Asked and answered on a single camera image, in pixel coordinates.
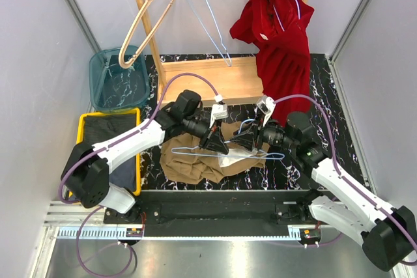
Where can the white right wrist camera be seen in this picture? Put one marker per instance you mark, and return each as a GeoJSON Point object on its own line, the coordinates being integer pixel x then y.
{"type": "Point", "coordinates": [267, 106]}

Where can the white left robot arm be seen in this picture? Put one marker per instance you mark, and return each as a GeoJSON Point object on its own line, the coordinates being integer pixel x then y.
{"type": "Point", "coordinates": [87, 171]}

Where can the blue wire hanger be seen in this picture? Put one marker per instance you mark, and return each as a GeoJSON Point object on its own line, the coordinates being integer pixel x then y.
{"type": "Point", "coordinates": [206, 17]}
{"type": "Point", "coordinates": [234, 154]}
{"type": "Point", "coordinates": [287, 11]}

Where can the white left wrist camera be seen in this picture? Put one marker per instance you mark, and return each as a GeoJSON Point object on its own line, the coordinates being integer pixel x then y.
{"type": "Point", "coordinates": [219, 110]}

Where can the red skirt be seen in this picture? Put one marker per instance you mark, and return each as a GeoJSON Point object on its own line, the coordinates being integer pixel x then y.
{"type": "Point", "coordinates": [283, 60]}

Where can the yellow plastic bin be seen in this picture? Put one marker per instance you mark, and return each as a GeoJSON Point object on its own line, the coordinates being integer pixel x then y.
{"type": "Point", "coordinates": [138, 121]}

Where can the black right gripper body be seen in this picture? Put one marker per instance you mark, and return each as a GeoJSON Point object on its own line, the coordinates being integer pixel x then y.
{"type": "Point", "coordinates": [275, 135]}

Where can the tan garment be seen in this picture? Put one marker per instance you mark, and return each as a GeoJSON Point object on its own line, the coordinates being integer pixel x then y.
{"type": "Point", "coordinates": [192, 169]}

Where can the wooden clothes rack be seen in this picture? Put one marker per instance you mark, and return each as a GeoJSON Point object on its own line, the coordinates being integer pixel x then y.
{"type": "Point", "coordinates": [238, 84]}

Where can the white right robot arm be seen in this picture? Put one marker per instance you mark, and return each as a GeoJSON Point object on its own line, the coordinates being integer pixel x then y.
{"type": "Point", "coordinates": [386, 234]}

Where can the black marble pattern mat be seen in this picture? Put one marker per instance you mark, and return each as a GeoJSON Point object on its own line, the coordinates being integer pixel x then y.
{"type": "Point", "coordinates": [277, 174]}

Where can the teal plastic basket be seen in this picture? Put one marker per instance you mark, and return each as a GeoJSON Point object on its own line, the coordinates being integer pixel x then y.
{"type": "Point", "coordinates": [113, 88]}

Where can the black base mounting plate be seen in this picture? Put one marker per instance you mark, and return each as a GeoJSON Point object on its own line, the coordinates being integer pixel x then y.
{"type": "Point", "coordinates": [158, 207]}

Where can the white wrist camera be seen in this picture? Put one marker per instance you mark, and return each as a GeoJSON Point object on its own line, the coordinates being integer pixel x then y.
{"type": "Point", "coordinates": [267, 106]}
{"type": "Point", "coordinates": [219, 110]}

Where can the beige wooden hanger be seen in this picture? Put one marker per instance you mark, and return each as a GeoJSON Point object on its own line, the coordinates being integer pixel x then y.
{"type": "Point", "coordinates": [149, 29]}

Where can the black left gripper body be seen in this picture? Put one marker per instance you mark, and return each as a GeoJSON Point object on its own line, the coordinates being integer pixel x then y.
{"type": "Point", "coordinates": [197, 127]}

